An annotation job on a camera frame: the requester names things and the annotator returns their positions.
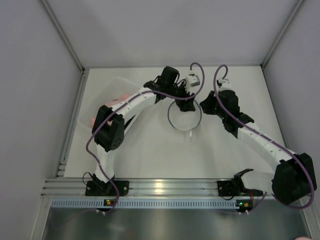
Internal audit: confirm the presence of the round mesh laundry bag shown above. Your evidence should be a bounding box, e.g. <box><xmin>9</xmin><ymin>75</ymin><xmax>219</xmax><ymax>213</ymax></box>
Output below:
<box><xmin>167</xmin><ymin>100</ymin><xmax>203</xmax><ymax>138</ymax></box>

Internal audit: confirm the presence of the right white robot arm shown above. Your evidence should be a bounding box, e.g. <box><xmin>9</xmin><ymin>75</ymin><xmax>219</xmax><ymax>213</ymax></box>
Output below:
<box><xmin>200</xmin><ymin>90</ymin><xmax>317</xmax><ymax>205</ymax></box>

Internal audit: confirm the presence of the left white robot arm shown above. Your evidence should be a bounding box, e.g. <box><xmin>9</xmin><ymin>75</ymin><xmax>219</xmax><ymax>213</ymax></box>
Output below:
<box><xmin>88</xmin><ymin>66</ymin><xmax>204</xmax><ymax>185</ymax></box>

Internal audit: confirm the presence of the pink garment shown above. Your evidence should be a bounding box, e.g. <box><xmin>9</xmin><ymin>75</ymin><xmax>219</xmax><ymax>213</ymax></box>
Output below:
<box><xmin>90</xmin><ymin>94</ymin><xmax>131</xmax><ymax>129</ymax></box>

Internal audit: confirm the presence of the white plastic basket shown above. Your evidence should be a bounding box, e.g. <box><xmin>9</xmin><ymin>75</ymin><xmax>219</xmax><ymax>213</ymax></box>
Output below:
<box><xmin>77</xmin><ymin>76</ymin><xmax>141</xmax><ymax>133</ymax></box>

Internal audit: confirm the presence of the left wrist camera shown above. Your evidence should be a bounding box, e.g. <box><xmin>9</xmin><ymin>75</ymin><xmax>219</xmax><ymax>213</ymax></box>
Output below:
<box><xmin>184</xmin><ymin>70</ymin><xmax>201</xmax><ymax>89</ymax></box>

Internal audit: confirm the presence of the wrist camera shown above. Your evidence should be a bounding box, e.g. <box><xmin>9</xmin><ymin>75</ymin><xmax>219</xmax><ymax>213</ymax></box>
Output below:
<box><xmin>184</xmin><ymin>70</ymin><xmax>201</xmax><ymax>89</ymax></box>
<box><xmin>216</xmin><ymin>78</ymin><xmax>233</xmax><ymax>92</ymax></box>

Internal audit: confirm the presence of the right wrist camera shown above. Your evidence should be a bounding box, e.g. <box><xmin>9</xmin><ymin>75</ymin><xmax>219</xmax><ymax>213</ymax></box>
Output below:
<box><xmin>216</xmin><ymin>78</ymin><xmax>233</xmax><ymax>92</ymax></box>

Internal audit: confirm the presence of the left aluminium frame post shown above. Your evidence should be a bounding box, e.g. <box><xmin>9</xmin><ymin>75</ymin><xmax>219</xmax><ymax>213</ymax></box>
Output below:
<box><xmin>39</xmin><ymin>0</ymin><xmax>85</xmax><ymax>73</ymax></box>

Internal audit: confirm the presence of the aluminium frame post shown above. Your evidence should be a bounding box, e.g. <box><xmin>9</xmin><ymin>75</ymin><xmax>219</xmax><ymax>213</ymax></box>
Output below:
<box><xmin>39</xmin><ymin>0</ymin><xmax>85</xmax><ymax>73</ymax></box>
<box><xmin>260</xmin><ymin>0</ymin><xmax>307</xmax><ymax>71</ymax></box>

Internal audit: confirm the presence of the right aluminium frame post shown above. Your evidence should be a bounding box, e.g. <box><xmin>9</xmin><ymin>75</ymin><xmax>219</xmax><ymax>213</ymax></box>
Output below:
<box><xmin>260</xmin><ymin>0</ymin><xmax>307</xmax><ymax>71</ymax></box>

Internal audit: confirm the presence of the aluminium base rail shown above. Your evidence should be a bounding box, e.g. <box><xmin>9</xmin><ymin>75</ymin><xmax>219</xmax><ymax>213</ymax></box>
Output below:
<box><xmin>40</xmin><ymin>178</ymin><xmax>219</xmax><ymax>199</ymax></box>

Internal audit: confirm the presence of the slotted cable duct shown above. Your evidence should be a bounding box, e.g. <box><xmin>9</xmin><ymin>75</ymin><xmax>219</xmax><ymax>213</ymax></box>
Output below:
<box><xmin>51</xmin><ymin>198</ymin><xmax>251</xmax><ymax>209</ymax></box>

